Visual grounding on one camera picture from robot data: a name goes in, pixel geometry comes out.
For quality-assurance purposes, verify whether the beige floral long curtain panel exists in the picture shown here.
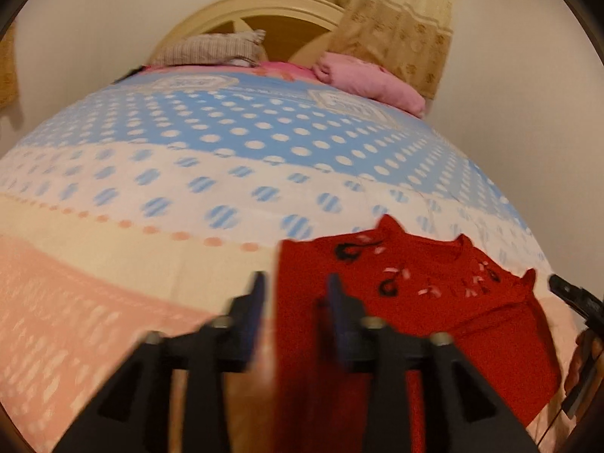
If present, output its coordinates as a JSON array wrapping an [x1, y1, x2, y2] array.
[[325, 0, 469, 101]]

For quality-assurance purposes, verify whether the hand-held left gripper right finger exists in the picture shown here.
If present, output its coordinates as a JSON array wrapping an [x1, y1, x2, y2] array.
[[316, 273, 541, 453]]

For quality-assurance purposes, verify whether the red embroidered knit sweater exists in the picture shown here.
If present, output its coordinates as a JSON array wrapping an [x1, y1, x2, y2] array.
[[274, 214, 564, 453]]

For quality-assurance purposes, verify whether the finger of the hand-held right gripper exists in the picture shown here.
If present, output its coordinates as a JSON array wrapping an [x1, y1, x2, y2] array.
[[548, 274, 593, 315]]

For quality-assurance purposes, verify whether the pink pillow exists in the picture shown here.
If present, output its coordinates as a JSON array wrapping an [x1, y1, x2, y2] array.
[[313, 52, 427, 117]]

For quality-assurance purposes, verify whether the cream arched headboard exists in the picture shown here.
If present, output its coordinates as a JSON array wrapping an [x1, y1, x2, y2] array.
[[146, 0, 352, 69]]

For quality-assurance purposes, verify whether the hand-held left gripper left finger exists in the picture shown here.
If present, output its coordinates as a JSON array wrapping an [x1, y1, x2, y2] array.
[[52, 271, 267, 453]]

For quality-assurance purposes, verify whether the person's right hand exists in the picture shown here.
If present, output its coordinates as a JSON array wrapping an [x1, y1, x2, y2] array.
[[565, 329, 598, 395]]

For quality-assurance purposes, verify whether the polka dot bedspread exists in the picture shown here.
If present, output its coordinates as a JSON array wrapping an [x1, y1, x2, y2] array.
[[0, 63, 586, 453]]

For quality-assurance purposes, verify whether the pink patterned cloth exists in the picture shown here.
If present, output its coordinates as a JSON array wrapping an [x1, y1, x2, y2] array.
[[257, 60, 318, 81]]

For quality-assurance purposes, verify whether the beige floral side-window curtain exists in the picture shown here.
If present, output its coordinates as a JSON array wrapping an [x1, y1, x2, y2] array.
[[0, 23, 22, 115]]

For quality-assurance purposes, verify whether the striped pillow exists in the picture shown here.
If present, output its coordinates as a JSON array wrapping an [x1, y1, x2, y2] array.
[[148, 29, 268, 68]]

